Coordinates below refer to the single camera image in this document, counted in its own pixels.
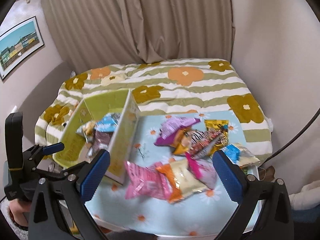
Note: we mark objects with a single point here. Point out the brown paper bag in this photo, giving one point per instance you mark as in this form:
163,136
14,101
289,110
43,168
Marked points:
266,174

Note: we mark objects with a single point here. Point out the floral striped duvet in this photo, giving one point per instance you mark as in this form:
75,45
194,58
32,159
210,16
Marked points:
197,86

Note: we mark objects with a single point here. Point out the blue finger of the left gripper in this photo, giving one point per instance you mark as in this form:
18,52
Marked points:
54,148

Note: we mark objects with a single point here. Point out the Tatre dark snack bag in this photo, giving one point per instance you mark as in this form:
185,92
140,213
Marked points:
194,141

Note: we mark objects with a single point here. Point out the beige curtain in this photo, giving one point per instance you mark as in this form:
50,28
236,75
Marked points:
95,33

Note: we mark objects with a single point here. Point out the dark mauve snack bag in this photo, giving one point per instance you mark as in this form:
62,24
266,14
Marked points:
101,142

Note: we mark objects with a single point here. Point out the gold chocolate snack bag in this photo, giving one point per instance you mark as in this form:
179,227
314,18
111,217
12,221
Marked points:
222,127

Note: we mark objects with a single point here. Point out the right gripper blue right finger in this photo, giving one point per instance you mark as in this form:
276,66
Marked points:
230,175

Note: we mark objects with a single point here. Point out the blue cream snack bag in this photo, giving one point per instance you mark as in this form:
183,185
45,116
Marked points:
240,155

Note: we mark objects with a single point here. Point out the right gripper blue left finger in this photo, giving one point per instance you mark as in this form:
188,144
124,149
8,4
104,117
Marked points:
92,173

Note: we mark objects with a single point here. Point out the purple snack bag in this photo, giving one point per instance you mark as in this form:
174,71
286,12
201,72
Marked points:
172,131

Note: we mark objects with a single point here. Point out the left hand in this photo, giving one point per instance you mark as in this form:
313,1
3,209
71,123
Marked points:
18,208

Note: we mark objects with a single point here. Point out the green cardboard box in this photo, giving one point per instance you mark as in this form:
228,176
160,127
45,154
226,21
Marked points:
115,111

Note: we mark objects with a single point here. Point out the blue daisy tablecloth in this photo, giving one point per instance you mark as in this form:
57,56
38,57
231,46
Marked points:
201,214

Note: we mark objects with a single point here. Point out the framed houses picture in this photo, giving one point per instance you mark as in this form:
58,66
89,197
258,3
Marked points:
18,43

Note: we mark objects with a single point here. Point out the orange cream snack bag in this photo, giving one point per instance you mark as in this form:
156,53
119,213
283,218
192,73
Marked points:
181,180

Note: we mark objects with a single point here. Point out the black floor lamp stand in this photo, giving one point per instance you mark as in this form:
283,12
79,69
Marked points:
297,136

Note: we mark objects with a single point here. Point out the pale pink snack bag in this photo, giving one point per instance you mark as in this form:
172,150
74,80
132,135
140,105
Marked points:
202,170

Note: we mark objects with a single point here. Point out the pink striped snack bag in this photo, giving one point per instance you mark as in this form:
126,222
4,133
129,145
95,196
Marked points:
146,181

